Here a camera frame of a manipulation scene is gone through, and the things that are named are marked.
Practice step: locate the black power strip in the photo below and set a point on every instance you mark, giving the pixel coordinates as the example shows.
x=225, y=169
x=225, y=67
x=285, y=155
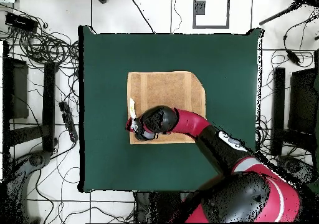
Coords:
x=68, y=120

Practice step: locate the black pole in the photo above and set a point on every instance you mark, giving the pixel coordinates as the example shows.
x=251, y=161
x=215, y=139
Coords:
x=276, y=15

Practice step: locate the orange terry towel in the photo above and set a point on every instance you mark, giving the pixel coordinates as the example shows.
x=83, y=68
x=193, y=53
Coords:
x=164, y=89

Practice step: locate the black upright bar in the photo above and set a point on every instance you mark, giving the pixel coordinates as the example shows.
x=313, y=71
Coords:
x=278, y=104

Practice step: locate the black flat panel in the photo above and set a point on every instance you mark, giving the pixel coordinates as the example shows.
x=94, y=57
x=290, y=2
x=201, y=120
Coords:
x=16, y=89
x=302, y=99

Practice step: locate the black bar stand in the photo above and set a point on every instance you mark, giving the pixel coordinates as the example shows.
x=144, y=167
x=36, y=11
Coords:
x=48, y=104

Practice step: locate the grey chair base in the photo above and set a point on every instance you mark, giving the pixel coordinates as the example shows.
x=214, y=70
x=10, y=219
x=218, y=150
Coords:
x=35, y=160
x=291, y=165

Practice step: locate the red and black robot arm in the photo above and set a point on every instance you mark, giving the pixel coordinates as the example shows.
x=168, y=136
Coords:
x=221, y=154

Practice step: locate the black electronics box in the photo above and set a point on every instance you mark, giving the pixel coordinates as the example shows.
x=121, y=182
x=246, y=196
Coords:
x=21, y=21

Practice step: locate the grey square floor frame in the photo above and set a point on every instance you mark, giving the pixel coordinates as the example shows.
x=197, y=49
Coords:
x=199, y=8

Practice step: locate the dark green table cloth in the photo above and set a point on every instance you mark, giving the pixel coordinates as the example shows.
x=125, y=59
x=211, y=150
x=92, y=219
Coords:
x=112, y=164

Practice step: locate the black power adapter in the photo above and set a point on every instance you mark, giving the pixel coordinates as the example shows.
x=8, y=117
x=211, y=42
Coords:
x=293, y=57

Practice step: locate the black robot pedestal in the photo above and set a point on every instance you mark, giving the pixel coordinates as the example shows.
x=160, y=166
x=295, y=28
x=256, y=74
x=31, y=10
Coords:
x=154, y=206

